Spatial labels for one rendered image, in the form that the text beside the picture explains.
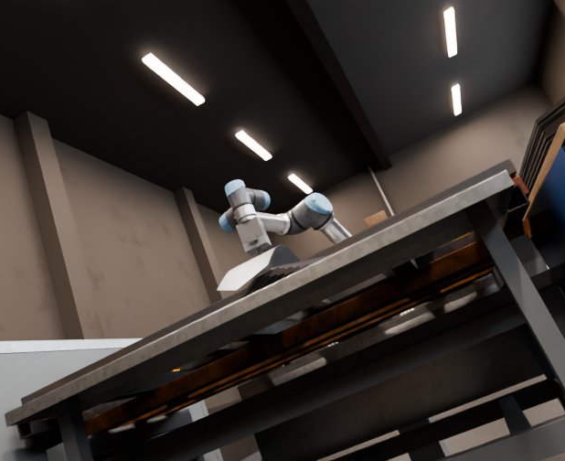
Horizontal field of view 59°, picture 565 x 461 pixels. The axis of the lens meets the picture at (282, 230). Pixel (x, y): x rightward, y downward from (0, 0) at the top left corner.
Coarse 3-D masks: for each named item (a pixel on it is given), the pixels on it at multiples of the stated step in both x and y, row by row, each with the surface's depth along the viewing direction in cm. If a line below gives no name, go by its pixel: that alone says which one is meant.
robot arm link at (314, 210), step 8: (304, 200) 219; (312, 200) 216; (320, 200) 219; (328, 200) 224; (296, 208) 222; (304, 208) 218; (312, 208) 216; (320, 208) 215; (328, 208) 219; (296, 216) 221; (304, 216) 219; (312, 216) 218; (320, 216) 218; (328, 216) 219; (304, 224) 221; (312, 224) 221; (320, 224) 219; (328, 224) 221; (336, 224) 223; (328, 232) 223; (336, 232) 223; (344, 232) 224; (336, 240) 224
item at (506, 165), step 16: (480, 176) 120; (512, 176) 120; (448, 192) 122; (416, 208) 124; (384, 224) 126; (352, 240) 128; (320, 256) 130; (352, 288) 191; (368, 288) 194; (224, 304) 137; (320, 304) 185; (336, 304) 200; (192, 320) 140; (160, 336) 142; (128, 352) 145; (224, 352) 204; (96, 368) 148; (192, 368) 210; (64, 384) 151; (32, 400) 154
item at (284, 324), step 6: (276, 324) 151; (282, 324) 156; (288, 324) 160; (294, 324) 166; (264, 330) 139; (270, 330) 143; (276, 330) 148; (252, 336) 134; (258, 336) 137; (264, 336) 142
